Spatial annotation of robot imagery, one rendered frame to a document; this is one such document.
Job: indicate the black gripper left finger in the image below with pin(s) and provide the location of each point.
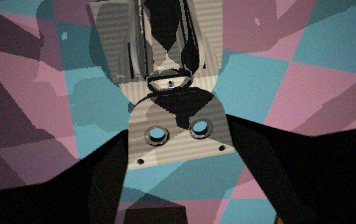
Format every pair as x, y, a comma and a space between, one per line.
88, 192

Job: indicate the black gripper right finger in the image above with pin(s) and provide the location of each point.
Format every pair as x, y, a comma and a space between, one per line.
290, 168

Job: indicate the brown flat bar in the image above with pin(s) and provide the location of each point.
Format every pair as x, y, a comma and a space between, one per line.
278, 220

